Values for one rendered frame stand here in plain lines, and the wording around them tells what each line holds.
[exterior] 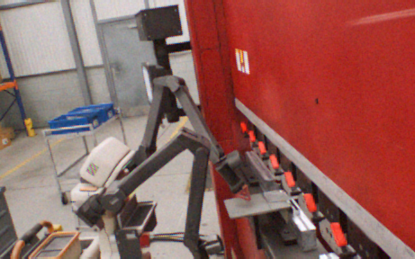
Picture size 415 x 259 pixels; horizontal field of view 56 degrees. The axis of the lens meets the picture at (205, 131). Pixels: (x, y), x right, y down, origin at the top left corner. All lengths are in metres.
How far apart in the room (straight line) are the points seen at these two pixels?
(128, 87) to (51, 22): 2.22
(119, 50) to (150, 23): 6.56
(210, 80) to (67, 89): 7.52
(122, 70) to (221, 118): 6.75
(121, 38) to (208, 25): 6.71
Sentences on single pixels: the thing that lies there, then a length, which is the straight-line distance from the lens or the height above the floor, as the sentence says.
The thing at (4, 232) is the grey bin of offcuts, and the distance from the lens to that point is 3.89.
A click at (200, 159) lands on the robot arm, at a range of 1.35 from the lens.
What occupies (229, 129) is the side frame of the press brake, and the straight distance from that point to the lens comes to 2.56.
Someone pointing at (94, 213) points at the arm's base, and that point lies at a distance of 1.54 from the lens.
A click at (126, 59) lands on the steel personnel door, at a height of 1.32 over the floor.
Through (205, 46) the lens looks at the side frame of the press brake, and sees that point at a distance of 2.46.
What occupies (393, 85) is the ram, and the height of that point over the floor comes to 1.64.
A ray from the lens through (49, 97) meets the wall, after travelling 10.05.
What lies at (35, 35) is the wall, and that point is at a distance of 9.97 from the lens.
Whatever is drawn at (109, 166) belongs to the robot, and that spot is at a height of 1.31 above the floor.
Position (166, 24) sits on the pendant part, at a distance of 2.60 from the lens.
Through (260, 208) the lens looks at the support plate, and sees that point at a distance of 1.75.
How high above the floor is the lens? 1.80
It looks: 15 degrees down
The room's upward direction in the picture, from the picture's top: 9 degrees counter-clockwise
